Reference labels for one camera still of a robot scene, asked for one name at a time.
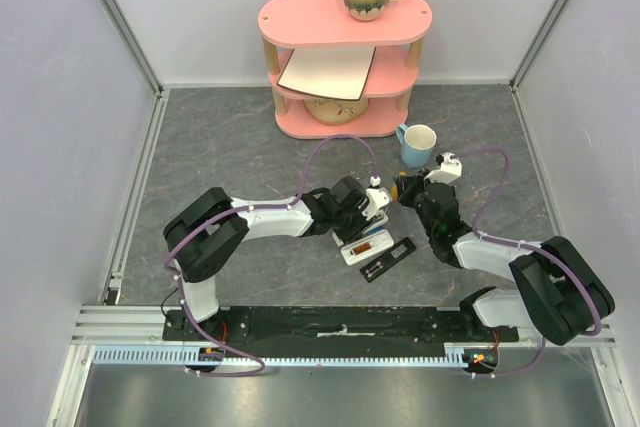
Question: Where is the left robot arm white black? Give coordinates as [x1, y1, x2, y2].
[163, 176, 392, 340]

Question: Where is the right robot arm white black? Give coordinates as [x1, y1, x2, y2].
[391, 171, 616, 345]

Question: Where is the black remote control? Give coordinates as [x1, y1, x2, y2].
[359, 237, 417, 283]

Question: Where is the light blue mug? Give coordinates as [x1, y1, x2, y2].
[396, 124, 437, 169]

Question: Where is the beige floral bowl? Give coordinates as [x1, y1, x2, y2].
[303, 98, 369, 125]

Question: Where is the white board black edge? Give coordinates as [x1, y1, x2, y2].
[277, 46, 376, 100]

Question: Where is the pink three tier shelf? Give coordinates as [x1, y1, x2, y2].
[258, 0, 432, 139]

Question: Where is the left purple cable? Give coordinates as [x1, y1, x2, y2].
[163, 134, 380, 378]

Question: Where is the purple cable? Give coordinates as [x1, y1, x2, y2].
[163, 134, 380, 378]
[457, 146, 604, 383]

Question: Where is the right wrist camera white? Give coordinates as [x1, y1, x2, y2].
[424, 152, 462, 185]

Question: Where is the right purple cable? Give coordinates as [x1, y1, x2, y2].
[457, 146, 604, 383]

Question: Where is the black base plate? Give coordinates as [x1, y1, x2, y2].
[162, 304, 521, 359]

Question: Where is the blue slotted cable duct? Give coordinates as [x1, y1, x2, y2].
[92, 345, 478, 368]

